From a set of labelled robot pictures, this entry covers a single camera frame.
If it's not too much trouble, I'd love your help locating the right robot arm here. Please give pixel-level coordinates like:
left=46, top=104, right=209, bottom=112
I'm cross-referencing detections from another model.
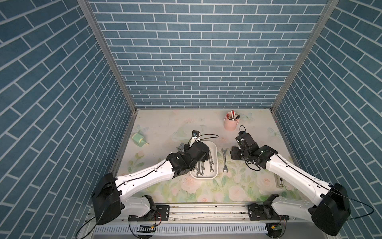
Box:
left=230, top=131, right=351, bottom=237

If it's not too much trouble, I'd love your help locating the orange handled adjustable wrench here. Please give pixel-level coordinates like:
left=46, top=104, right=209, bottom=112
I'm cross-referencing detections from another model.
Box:
left=177, top=143, right=185, bottom=152

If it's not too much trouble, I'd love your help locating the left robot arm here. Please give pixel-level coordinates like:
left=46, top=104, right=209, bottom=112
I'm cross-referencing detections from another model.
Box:
left=91, top=141, right=210, bottom=225

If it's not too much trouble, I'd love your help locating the silver wrench in box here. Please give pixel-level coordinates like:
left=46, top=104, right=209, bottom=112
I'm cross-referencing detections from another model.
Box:
left=196, top=161, right=205, bottom=177

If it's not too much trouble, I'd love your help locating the pink pen cup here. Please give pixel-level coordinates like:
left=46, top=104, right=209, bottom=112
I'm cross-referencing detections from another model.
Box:
left=223, top=110, right=240, bottom=131

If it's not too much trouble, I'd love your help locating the silver combination wrench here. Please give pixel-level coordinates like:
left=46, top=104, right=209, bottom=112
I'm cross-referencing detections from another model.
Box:
left=209, top=149, right=214, bottom=173

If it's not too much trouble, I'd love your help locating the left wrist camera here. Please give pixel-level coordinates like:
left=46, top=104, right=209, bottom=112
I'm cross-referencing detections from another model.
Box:
left=192, top=130, right=200, bottom=139

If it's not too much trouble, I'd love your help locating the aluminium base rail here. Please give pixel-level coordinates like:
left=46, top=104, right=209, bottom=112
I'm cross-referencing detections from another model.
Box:
left=78, top=203, right=330, bottom=239

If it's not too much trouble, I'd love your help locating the large silver open-end wrench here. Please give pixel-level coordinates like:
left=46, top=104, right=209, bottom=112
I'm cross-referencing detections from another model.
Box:
left=221, top=148, right=229, bottom=173

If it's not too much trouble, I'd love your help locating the white plastic storage box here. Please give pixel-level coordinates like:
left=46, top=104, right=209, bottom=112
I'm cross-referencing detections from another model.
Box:
left=190, top=141, right=218, bottom=180

